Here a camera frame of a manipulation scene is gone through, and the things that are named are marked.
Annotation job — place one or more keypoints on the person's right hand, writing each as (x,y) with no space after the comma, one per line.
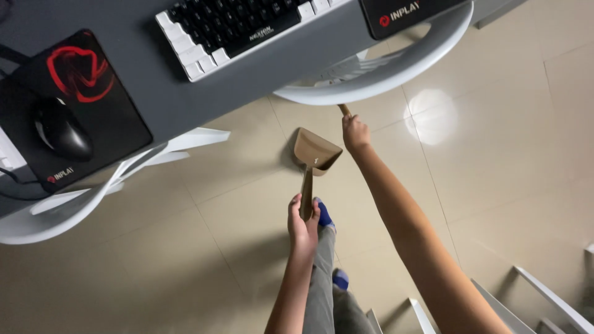
(356,135)

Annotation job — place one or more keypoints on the person's left hand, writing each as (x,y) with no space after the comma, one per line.
(302,232)

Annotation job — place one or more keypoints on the person's right fingers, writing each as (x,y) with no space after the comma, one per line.
(353,125)

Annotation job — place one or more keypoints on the brown plastic dustpan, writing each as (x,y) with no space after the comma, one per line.
(316,151)

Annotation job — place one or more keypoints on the white plastic chair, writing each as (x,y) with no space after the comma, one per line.
(547,297)
(394,69)
(69,213)

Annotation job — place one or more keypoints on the blue slipper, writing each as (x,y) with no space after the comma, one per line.
(324,214)
(340,279)

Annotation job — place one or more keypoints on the black mouse pad white lettering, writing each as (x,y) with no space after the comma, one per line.
(408,16)

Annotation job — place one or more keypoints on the white and black keyboard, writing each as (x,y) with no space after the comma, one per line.
(232,28)

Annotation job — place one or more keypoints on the person's grey trousers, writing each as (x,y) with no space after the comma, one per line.
(325,297)

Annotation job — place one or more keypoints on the black mouse pad red print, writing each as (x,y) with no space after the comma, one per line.
(106,120)

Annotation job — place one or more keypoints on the black computer mouse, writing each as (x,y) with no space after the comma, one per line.
(62,131)

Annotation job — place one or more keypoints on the white keyboard corner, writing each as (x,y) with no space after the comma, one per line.
(8,153)

